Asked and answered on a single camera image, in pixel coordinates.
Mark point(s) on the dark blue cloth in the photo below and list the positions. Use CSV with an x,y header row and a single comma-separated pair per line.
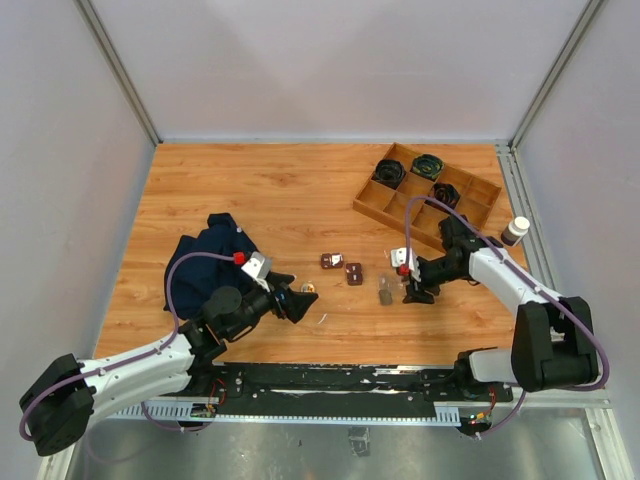
x,y
197,278

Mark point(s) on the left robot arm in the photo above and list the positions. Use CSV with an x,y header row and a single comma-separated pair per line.
x,y
71,395

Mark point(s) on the black yellow rolled sock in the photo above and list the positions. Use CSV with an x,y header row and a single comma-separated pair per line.
x,y
427,166

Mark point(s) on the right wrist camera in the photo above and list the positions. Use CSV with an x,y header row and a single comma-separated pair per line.
x,y
403,260

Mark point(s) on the grey pill box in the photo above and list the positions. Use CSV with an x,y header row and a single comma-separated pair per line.
x,y
385,290

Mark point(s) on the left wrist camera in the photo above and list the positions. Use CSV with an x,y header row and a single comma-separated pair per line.
x,y
257,267

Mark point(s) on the black patterned rolled sock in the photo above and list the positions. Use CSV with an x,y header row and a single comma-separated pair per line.
x,y
446,194

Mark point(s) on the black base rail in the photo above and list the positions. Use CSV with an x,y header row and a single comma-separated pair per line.
x,y
321,391

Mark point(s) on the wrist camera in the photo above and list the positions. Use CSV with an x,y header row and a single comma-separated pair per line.
x,y
257,267
403,260

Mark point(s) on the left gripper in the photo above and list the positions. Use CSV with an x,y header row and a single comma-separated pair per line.
x,y
298,302

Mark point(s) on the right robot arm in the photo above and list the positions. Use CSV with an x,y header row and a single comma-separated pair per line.
x,y
552,345

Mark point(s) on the brown double pill box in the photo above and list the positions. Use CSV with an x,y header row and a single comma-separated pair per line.
x,y
354,274

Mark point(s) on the dark bottle white cap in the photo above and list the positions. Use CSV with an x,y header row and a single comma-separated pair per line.
x,y
515,231

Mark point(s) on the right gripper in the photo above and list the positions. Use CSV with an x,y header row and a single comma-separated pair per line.
x,y
413,292

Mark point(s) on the wooden divided tray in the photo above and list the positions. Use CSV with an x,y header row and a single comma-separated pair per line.
x,y
387,202

